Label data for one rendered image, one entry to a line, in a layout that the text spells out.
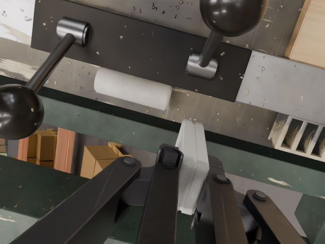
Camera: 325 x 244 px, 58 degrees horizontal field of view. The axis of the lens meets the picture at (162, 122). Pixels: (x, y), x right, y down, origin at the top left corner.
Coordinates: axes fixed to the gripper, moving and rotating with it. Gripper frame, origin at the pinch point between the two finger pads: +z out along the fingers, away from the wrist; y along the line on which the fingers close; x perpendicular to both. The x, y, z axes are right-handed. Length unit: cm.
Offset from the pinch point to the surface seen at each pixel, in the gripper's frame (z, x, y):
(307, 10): 13.9, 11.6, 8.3
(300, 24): 14.2, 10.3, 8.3
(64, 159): 381, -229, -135
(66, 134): 385, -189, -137
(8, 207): 11.2, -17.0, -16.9
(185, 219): 17.9, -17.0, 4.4
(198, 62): 9.5, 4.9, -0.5
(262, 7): 0.2, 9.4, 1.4
